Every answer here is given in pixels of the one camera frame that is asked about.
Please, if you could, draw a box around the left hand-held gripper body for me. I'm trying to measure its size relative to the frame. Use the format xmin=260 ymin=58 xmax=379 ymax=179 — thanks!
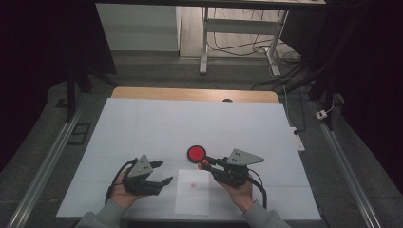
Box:
xmin=122 ymin=154 xmax=163 ymax=197

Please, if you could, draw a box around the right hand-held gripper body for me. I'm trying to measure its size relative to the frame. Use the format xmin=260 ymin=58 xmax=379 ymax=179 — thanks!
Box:
xmin=218 ymin=148 xmax=265 ymax=188

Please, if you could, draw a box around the round red ink pad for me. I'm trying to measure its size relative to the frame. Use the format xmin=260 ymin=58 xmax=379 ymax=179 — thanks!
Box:
xmin=186 ymin=144 xmax=207 ymax=164

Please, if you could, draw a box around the person's right hand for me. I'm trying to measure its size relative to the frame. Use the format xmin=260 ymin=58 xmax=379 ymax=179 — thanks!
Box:
xmin=221 ymin=174 xmax=255 ymax=214

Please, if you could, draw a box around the person's left hand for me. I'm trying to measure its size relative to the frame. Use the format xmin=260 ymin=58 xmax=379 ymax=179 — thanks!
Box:
xmin=108 ymin=170 xmax=144 ymax=211

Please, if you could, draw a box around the white paper sheet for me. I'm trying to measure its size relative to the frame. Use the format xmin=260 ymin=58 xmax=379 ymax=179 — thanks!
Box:
xmin=174 ymin=168 xmax=211 ymax=217

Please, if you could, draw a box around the white power strip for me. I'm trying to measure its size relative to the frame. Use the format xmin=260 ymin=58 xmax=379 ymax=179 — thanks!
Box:
xmin=289 ymin=126 xmax=306 ymax=153

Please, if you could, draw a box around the wooden table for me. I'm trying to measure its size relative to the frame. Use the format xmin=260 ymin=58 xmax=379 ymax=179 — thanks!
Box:
xmin=110 ymin=86 xmax=280 ymax=104

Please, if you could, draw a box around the black stand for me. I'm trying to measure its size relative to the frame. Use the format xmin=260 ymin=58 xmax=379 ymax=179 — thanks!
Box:
xmin=64 ymin=61 xmax=121 ymax=124
xmin=283 ymin=60 xmax=338 ymax=131

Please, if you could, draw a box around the white cabinet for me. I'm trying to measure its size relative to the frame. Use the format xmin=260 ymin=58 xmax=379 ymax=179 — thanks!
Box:
xmin=94 ymin=3 xmax=182 ymax=52

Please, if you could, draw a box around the left hand-held gripper cable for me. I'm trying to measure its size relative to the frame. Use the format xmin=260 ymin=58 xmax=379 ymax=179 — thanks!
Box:
xmin=105 ymin=157 xmax=139 ymax=205

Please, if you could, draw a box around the black floor frame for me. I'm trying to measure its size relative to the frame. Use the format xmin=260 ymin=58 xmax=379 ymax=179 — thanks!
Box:
xmin=67 ymin=123 xmax=92 ymax=146

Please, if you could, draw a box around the aluminium floor rail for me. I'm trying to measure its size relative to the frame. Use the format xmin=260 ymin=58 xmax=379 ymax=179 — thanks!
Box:
xmin=311 ymin=100 xmax=384 ymax=228
xmin=6 ymin=105 xmax=84 ymax=228

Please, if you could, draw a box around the tangle of floor cables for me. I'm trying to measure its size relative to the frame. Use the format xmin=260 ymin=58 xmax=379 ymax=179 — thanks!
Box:
xmin=207 ymin=8 xmax=305 ymax=91

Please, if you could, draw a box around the white desk frame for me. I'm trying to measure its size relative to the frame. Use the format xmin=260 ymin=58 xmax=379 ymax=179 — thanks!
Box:
xmin=199 ymin=6 xmax=290 ymax=77

